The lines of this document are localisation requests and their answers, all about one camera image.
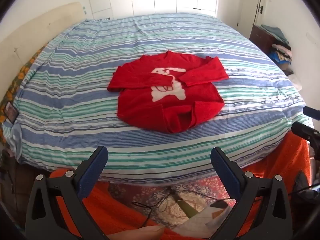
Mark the olive green stick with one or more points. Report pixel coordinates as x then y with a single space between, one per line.
184 206

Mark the white paper sheet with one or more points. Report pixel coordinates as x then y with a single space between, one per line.
200 221

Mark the orange floral bed sheet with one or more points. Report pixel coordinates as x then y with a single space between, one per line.
17 80

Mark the red sweater with white print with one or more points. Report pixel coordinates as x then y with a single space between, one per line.
155 100

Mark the red patterned rug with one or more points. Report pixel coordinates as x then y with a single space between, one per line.
200 187

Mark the orange fleece blanket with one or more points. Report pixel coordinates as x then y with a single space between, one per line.
112 217

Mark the pile of folded clothes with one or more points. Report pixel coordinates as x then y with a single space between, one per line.
281 47

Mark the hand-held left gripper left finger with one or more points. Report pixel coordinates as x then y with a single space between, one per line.
93 170

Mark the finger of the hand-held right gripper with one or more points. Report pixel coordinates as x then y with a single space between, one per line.
311 111
302 129

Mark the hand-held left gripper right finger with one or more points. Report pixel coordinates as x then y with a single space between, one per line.
225 171

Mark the brown wooden dresser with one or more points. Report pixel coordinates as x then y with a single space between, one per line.
261 38

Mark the white pillow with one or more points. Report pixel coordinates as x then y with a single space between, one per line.
295 81

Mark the blue green striped duvet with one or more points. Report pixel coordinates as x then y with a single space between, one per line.
75 105

